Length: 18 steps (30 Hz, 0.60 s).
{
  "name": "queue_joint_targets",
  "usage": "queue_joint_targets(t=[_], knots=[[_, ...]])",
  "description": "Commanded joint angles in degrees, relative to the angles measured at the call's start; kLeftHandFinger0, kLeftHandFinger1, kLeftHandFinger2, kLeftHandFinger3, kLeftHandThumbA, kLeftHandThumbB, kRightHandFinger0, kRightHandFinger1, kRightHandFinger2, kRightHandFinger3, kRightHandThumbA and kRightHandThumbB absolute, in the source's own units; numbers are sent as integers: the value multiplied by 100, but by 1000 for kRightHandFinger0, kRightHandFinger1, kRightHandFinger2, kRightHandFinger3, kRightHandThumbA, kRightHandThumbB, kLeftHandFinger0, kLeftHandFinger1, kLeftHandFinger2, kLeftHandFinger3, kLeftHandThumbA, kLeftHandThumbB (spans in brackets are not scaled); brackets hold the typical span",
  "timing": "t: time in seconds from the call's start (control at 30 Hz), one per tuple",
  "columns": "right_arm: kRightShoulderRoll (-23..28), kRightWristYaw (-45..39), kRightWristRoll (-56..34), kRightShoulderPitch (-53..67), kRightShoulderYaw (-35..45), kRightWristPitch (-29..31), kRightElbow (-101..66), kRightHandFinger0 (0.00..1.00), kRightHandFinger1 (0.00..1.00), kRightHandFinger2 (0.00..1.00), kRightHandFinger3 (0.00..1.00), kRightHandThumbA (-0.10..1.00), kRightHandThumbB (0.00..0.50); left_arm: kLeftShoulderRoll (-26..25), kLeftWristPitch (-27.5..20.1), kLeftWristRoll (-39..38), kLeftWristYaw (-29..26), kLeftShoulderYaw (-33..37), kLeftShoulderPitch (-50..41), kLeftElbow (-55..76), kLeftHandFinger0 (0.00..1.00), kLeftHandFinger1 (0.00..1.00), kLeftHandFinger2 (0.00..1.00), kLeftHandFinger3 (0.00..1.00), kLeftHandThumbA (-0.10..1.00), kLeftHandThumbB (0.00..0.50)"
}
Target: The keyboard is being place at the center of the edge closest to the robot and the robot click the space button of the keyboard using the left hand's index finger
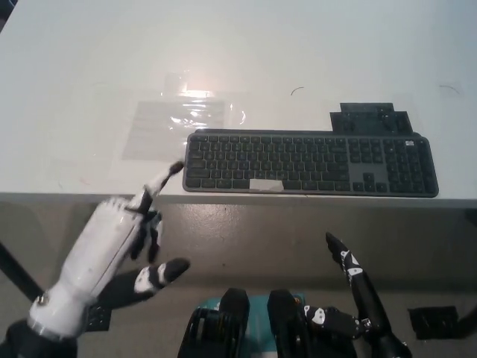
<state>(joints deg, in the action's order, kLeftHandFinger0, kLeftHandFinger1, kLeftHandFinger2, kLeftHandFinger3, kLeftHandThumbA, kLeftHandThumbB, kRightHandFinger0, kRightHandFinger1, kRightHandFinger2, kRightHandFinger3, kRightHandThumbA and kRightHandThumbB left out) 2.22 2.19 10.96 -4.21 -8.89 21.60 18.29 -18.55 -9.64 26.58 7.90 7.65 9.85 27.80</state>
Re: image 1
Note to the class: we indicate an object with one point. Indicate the white tape piece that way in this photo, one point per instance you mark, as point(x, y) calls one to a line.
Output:
point(265, 185)

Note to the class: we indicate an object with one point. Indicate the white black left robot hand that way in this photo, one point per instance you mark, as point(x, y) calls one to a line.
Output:
point(100, 242)

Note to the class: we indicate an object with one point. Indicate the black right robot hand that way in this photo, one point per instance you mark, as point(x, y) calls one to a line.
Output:
point(369, 306)

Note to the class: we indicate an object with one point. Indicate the black table leg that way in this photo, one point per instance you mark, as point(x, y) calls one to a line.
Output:
point(18, 270)

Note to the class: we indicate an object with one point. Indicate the clear plastic sheet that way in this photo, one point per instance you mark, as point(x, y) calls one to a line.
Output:
point(160, 127)

